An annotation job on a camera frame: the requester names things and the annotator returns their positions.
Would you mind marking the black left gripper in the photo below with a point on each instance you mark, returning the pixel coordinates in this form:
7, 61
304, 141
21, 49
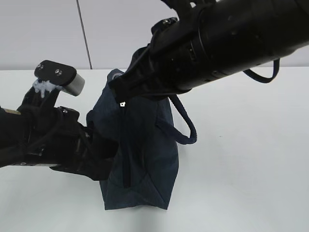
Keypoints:
52, 136

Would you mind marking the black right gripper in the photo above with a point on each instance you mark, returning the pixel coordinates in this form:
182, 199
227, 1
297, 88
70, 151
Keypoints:
177, 61

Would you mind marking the dark blue lunch bag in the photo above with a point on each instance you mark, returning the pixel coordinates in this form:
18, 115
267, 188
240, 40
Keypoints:
146, 164

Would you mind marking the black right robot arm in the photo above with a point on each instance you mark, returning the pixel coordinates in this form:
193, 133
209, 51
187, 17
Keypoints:
209, 40

